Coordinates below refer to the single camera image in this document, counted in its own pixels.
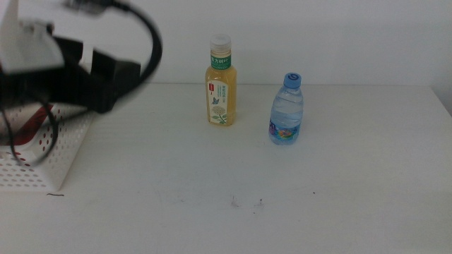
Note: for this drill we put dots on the small water bottle blue cap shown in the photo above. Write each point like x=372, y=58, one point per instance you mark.
x=286, y=113

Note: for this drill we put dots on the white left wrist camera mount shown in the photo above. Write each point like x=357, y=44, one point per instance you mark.
x=24, y=49

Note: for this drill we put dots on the red cola can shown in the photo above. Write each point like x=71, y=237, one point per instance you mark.
x=30, y=130

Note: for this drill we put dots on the white perforated plastic basket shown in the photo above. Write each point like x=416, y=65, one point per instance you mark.
x=70, y=155

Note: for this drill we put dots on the yellow juice bottle green label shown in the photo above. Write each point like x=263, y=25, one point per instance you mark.
x=220, y=95

